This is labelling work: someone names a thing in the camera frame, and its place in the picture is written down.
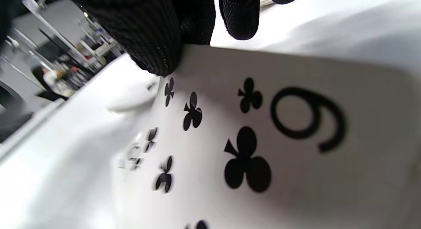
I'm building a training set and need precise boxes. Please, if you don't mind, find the person's right hand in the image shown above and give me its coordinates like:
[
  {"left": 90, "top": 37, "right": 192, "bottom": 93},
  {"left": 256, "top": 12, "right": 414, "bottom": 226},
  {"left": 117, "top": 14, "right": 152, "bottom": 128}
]
[{"left": 66, "top": 0, "right": 300, "bottom": 77}]

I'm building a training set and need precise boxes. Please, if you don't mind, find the white metal shelf rack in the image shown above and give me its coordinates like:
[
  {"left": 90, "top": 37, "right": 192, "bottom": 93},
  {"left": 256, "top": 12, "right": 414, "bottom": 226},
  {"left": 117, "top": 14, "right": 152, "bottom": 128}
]
[{"left": 20, "top": 0, "right": 125, "bottom": 91}]

